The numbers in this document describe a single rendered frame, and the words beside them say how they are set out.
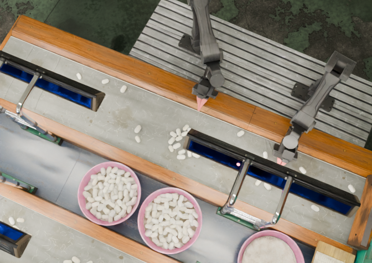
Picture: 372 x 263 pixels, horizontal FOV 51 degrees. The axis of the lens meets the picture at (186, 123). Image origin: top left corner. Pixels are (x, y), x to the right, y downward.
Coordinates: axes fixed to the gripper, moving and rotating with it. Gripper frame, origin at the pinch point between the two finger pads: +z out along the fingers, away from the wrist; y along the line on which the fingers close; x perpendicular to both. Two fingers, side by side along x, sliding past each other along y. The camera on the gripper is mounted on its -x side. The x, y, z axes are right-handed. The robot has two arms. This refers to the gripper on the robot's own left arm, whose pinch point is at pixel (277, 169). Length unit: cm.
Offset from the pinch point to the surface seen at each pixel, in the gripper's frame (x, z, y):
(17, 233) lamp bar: -63, 28, -76
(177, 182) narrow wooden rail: -13.6, 16.8, -36.7
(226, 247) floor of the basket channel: -17.1, 35.1, -7.8
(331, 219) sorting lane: -4.5, 10.0, 28.1
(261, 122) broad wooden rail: 11.3, -12.8, -13.4
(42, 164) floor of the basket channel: -17, 34, -98
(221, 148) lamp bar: -32.2, -15.0, -24.5
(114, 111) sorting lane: 0, 4, -76
